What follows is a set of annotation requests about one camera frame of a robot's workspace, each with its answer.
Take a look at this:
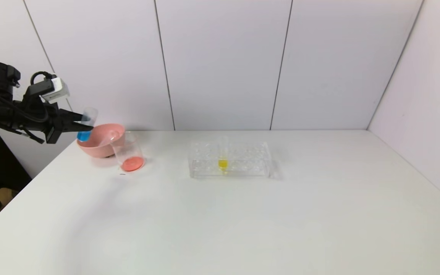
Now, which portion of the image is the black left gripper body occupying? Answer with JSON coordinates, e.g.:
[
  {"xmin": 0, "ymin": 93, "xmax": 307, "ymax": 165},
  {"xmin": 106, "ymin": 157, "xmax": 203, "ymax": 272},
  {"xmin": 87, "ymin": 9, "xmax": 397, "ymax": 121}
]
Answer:
[{"xmin": 13, "ymin": 102, "xmax": 66, "ymax": 144}]

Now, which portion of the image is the test tube with blue pigment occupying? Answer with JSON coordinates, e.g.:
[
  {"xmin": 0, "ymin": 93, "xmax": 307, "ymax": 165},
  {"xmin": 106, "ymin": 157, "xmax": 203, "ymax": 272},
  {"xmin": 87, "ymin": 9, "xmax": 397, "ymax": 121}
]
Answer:
[{"xmin": 76, "ymin": 107, "xmax": 99, "ymax": 142}]

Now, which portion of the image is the test tube with red pigment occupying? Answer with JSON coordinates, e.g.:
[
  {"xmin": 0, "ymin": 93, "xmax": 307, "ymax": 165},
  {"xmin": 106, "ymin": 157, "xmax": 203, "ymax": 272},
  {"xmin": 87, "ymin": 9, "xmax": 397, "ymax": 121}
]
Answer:
[{"xmin": 104, "ymin": 129, "xmax": 124, "ymax": 145}]

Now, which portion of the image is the test tube with yellow pigment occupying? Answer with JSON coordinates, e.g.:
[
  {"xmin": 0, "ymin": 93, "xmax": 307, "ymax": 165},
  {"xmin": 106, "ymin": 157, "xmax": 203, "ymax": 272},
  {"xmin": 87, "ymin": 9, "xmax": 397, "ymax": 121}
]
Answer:
[{"xmin": 218, "ymin": 137, "xmax": 229, "ymax": 173}]

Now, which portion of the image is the clear acrylic test tube rack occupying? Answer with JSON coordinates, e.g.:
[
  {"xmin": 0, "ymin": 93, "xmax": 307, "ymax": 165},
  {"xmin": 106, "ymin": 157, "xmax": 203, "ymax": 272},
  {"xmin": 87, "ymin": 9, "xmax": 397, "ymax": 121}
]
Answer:
[{"xmin": 188, "ymin": 141, "xmax": 272, "ymax": 178}]

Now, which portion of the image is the pink plastic bowl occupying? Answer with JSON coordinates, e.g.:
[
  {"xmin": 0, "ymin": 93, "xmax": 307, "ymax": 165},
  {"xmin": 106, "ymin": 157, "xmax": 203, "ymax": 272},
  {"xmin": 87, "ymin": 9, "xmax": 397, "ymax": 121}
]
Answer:
[{"xmin": 76, "ymin": 123, "xmax": 126, "ymax": 159}]

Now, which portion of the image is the clear glass beaker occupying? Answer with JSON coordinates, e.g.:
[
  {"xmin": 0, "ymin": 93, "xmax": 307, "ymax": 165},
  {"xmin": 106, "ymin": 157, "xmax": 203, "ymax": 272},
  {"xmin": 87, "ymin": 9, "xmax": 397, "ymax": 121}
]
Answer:
[{"xmin": 110, "ymin": 131, "xmax": 145, "ymax": 173}]

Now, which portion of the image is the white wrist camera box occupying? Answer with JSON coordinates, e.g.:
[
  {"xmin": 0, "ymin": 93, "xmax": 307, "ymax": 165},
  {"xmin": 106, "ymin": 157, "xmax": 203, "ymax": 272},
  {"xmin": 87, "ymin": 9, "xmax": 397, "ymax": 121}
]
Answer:
[{"xmin": 40, "ymin": 76, "xmax": 70, "ymax": 104}]

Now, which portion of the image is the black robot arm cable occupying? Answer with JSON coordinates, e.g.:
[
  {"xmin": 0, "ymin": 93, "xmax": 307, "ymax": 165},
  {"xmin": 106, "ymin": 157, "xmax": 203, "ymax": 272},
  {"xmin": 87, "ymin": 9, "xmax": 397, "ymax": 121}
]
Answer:
[{"xmin": 0, "ymin": 71, "xmax": 54, "ymax": 145}]

